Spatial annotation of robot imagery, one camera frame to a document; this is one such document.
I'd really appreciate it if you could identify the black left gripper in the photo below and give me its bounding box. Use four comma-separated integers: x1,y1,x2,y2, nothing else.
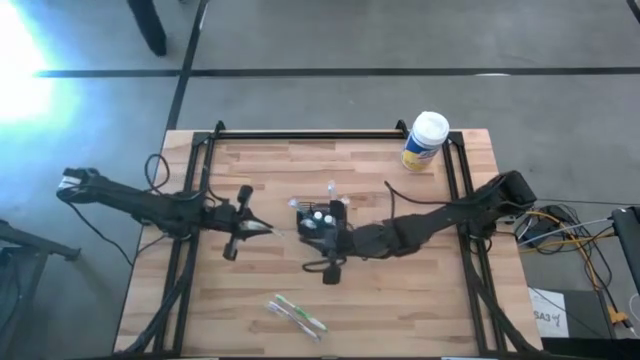
198,183,275,263

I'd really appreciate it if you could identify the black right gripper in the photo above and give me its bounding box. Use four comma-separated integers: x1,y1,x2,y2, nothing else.
298,198,365,287

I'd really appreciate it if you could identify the green white toothbrush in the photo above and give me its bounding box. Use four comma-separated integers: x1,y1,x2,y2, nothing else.
239,220,285,237

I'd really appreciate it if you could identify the black wire caddy rack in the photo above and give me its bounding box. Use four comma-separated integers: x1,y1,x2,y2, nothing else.
294,198,350,241

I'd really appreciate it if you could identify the clear plastic wrap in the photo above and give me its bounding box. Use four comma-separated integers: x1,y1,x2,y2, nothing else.
273,293,330,333

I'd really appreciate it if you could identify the purple white toothbrush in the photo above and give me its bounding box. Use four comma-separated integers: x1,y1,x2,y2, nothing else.
264,300,322,343

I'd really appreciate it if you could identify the disinfecting wipes canister blue yellow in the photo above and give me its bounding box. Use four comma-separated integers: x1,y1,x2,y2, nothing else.
400,110,451,173

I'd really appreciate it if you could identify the black metal stand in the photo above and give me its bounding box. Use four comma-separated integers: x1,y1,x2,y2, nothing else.
0,218,82,360

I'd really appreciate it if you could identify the black furniture leg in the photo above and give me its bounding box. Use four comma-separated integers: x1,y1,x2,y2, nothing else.
125,0,169,58

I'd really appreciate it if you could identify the white paper label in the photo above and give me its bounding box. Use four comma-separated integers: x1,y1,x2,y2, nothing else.
527,286,571,340

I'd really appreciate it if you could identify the black equipment case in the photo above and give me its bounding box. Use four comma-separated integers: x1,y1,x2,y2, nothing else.
609,205,640,296

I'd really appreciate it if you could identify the black aluminium rig frame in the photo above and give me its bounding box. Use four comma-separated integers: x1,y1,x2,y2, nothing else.
113,118,547,360

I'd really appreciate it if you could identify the yellow cable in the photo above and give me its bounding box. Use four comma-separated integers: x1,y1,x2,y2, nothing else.
519,209,632,329

